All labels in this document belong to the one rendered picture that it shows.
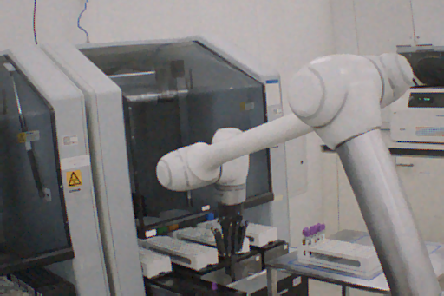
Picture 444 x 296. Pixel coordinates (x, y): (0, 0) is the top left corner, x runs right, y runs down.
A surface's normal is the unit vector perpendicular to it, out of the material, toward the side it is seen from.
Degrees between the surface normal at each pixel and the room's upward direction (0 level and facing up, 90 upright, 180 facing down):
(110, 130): 90
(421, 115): 90
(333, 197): 90
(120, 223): 90
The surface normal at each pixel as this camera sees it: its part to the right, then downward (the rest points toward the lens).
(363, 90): 0.56, -0.32
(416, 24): -0.73, 0.13
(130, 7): 0.68, 0.02
